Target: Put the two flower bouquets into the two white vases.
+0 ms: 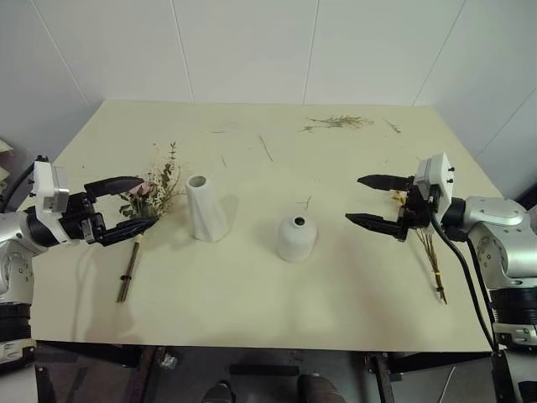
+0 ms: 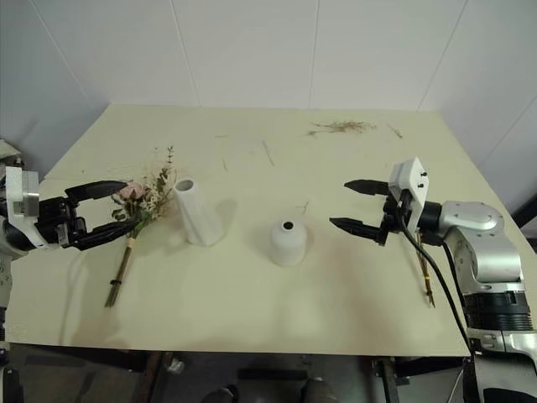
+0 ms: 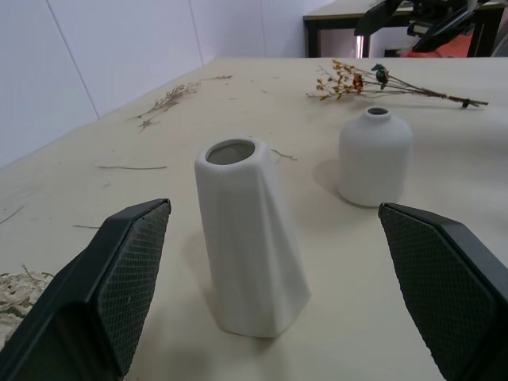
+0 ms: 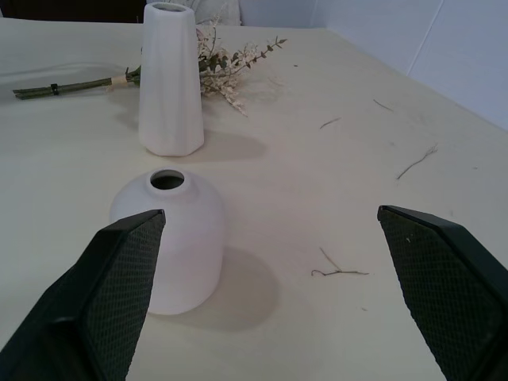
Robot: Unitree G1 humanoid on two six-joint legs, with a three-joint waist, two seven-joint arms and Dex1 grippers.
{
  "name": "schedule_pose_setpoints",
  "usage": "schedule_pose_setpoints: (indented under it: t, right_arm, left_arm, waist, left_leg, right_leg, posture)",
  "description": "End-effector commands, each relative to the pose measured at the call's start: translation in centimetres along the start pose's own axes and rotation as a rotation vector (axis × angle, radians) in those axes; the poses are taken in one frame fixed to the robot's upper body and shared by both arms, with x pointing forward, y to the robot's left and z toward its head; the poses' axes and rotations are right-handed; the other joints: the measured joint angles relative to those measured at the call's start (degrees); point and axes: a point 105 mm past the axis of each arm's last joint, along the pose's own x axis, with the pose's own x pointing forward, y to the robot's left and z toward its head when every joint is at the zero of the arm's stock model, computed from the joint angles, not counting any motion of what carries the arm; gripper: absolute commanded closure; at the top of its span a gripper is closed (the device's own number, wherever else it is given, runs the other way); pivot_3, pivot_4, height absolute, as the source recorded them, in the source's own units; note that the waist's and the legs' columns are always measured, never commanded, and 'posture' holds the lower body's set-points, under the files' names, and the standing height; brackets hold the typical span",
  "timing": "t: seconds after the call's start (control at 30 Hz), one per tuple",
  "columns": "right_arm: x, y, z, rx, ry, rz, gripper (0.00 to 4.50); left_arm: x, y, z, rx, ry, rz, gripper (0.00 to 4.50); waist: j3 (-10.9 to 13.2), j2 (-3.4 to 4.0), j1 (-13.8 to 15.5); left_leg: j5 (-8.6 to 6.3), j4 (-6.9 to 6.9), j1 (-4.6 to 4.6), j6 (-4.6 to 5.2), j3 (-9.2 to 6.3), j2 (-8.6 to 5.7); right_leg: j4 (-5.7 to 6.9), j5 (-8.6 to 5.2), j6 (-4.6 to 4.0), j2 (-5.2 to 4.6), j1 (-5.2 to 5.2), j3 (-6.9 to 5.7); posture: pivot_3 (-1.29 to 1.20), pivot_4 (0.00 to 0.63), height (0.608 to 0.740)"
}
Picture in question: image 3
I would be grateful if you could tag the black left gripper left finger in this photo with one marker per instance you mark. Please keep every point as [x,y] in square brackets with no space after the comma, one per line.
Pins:
[79,301]

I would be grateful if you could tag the thin dried stem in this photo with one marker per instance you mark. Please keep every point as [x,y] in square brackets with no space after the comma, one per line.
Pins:
[133,167]

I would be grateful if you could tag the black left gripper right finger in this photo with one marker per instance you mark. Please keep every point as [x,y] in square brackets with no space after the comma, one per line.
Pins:
[448,293]

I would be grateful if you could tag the pale dried plant clump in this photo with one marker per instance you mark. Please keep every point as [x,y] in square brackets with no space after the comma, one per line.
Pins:
[16,293]

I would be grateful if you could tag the tall white twisted vase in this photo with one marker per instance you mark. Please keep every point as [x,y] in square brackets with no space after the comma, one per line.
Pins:
[248,242]

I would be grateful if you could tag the dried grey twig sprig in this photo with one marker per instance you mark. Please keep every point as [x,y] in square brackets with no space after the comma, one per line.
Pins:
[168,103]

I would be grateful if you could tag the yellow dried flower bunch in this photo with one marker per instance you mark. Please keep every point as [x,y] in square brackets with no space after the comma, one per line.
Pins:
[373,85]

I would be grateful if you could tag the round white bottle vase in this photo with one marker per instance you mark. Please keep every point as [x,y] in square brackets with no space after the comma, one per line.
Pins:
[373,158]

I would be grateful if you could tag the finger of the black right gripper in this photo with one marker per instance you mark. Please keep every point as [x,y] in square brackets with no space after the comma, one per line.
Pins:
[375,18]
[442,29]

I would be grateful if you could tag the black framed table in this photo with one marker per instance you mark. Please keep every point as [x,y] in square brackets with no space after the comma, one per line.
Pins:
[337,24]

